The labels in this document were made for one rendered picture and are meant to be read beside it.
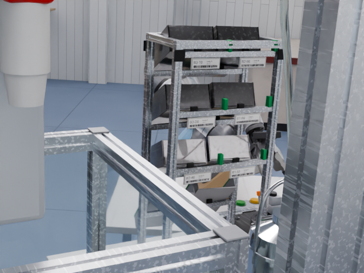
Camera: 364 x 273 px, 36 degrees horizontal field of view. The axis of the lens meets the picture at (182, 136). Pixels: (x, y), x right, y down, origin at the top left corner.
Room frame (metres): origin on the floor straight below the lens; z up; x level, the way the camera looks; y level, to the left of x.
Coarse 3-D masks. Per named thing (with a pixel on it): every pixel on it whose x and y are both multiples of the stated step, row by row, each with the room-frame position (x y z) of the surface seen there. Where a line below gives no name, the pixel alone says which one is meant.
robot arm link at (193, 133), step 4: (192, 128) 2.40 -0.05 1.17; (184, 132) 2.41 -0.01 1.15; (188, 132) 2.37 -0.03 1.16; (192, 132) 2.38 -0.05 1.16; (196, 132) 2.39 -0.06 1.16; (180, 136) 2.40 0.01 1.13; (184, 136) 2.36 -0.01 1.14; (188, 136) 2.36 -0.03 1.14; (192, 136) 2.37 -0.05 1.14; (196, 136) 2.38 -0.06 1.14; (200, 136) 2.38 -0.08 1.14; (204, 136) 2.38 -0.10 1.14
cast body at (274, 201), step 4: (272, 192) 1.86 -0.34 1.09; (276, 192) 1.87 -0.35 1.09; (272, 196) 1.85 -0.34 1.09; (276, 196) 1.85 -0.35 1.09; (280, 196) 1.86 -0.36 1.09; (272, 200) 1.83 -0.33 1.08; (276, 200) 1.84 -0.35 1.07; (280, 200) 1.85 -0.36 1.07; (268, 204) 1.85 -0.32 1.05; (272, 204) 1.84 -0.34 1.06; (276, 204) 1.84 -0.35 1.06; (280, 204) 1.85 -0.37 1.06; (268, 208) 1.85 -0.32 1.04; (272, 208) 1.83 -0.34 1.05
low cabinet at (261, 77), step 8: (296, 40) 9.05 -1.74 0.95; (264, 48) 7.64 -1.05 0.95; (296, 48) 7.87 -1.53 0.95; (264, 56) 6.80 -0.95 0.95; (272, 56) 6.85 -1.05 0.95; (296, 56) 6.96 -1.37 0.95; (272, 64) 6.85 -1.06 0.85; (296, 64) 6.85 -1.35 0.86; (248, 72) 7.35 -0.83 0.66; (256, 72) 6.85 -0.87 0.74; (264, 72) 6.85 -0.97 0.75; (248, 80) 7.26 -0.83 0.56; (256, 80) 6.85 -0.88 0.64; (264, 80) 6.85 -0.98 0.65; (256, 88) 6.85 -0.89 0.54; (264, 88) 6.85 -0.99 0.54; (256, 96) 6.85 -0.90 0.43; (264, 96) 6.85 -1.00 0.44; (280, 96) 6.85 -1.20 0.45; (256, 104) 6.85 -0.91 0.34; (264, 104) 6.85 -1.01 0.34; (280, 104) 6.85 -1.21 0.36; (264, 112) 6.85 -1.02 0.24; (280, 112) 6.85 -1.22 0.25; (264, 120) 6.85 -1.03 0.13; (280, 120) 6.85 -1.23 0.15; (280, 128) 6.88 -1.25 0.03
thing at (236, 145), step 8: (208, 136) 1.57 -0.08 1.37; (216, 136) 1.58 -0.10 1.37; (224, 136) 1.59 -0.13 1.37; (232, 136) 1.60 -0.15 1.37; (240, 136) 1.61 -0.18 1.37; (248, 136) 1.61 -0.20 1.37; (208, 144) 1.57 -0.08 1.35; (216, 144) 1.57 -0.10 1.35; (224, 144) 1.58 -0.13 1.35; (232, 144) 1.59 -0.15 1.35; (240, 144) 1.60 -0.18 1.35; (248, 144) 1.60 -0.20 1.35; (208, 152) 1.56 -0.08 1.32; (216, 152) 1.56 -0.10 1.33; (224, 152) 1.57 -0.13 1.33; (232, 152) 1.58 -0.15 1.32; (240, 152) 1.59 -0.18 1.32; (248, 152) 1.59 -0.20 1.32; (208, 160) 1.56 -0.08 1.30; (216, 160) 1.55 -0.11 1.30; (224, 160) 1.57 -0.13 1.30
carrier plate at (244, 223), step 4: (248, 212) 1.96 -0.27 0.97; (252, 212) 1.96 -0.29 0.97; (256, 212) 1.97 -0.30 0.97; (240, 216) 1.92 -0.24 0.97; (244, 216) 1.92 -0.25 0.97; (248, 216) 1.93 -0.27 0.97; (236, 220) 1.88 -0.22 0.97; (240, 220) 1.88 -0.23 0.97; (244, 220) 1.88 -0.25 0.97; (248, 220) 1.89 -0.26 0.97; (236, 224) 1.85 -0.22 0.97; (240, 224) 1.85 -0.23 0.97; (244, 224) 1.85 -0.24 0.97; (248, 224) 1.85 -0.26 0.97; (240, 228) 1.82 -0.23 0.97; (244, 228) 1.82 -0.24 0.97; (248, 228) 1.82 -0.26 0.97; (248, 232) 1.79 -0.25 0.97
